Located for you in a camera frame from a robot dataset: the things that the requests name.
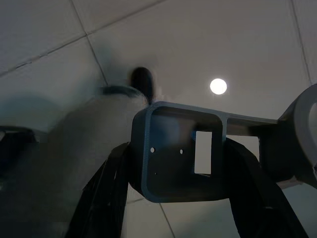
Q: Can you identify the grey robot torso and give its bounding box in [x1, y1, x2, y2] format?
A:
[0, 66, 156, 238]

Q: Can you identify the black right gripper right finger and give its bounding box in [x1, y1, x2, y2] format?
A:
[222, 138, 311, 238]

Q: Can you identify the round white ceiling light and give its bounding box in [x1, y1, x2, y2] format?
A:
[210, 78, 228, 95]

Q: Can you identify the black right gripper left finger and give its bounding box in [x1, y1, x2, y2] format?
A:
[66, 142, 132, 238]

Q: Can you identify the grey printed box-shaped part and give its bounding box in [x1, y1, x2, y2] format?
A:
[130, 83, 317, 204]

